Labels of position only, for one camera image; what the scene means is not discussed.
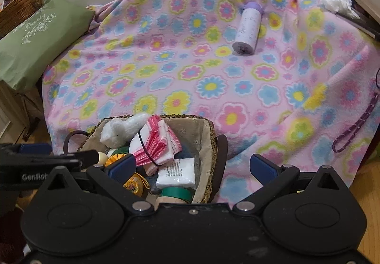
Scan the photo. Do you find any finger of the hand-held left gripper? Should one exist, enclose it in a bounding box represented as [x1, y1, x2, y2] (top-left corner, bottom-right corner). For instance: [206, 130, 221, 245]
[0, 150, 100, 168]
[0, 143, 53, 158]

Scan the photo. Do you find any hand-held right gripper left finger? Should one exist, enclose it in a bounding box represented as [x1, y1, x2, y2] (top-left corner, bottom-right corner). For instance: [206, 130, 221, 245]
[38, 154, 155, 216]

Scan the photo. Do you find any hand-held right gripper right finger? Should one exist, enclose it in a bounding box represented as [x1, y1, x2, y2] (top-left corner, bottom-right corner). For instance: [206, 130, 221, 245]
[232, 154, 349, 216]

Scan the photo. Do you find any green velvet scrunchie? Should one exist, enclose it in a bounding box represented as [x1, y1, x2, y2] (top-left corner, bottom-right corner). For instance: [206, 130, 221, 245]
[110, 146, 131, 158]

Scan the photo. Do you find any black hair tie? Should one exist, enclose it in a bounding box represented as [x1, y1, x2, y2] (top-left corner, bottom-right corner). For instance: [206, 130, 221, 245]
[137, 130, 163, 167]

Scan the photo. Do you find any white plush toy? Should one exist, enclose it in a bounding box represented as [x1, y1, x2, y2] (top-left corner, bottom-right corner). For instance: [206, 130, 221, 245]
[100, 113, 152, 149]

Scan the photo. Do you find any white pink striped cloth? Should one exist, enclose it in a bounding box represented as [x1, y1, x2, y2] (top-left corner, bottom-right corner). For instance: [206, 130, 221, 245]
[129, 115, 183, 176]

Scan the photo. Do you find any white tissue pack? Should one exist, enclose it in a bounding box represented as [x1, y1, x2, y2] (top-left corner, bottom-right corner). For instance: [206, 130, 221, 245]
[156, 157, 196, 189]

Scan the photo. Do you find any beige tape roll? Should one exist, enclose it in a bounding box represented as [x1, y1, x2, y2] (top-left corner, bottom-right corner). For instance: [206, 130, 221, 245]
[154, 195, 190, 210]

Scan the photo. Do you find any green tape roll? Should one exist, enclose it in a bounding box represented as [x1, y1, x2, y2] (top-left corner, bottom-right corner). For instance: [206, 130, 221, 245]
[162, 186, 193, 203]

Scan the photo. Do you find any woven basket with beige lining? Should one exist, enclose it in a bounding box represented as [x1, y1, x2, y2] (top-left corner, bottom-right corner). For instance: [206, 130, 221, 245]
[64, 116, 228, 204]

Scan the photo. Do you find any green printed cloth bag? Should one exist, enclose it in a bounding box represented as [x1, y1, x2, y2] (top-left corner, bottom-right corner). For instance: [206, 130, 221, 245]
[0, 0, 95, 92]

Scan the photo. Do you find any pink floral fleece blanket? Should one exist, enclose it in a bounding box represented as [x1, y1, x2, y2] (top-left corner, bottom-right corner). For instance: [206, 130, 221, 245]
[42, 0, 380, 204]

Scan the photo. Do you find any white purple bottle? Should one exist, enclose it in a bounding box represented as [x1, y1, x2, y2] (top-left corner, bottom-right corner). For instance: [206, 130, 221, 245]
[232, 1, 265, 55]

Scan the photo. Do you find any brown wicker basket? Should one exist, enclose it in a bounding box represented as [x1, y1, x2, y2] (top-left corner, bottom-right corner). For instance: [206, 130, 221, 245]
[0, 0, 45, 39]

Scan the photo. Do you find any crumpled white tissue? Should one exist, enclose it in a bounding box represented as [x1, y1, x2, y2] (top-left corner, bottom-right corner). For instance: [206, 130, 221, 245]
[318, 0, 360, 14]

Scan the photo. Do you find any grey flat board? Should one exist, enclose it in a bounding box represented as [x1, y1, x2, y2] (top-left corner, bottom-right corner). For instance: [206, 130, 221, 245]
[352, 0, 380, 26]

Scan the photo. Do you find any purple braided strap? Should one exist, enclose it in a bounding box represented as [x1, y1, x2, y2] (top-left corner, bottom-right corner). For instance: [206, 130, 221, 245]
[332, 93, 379, 153]

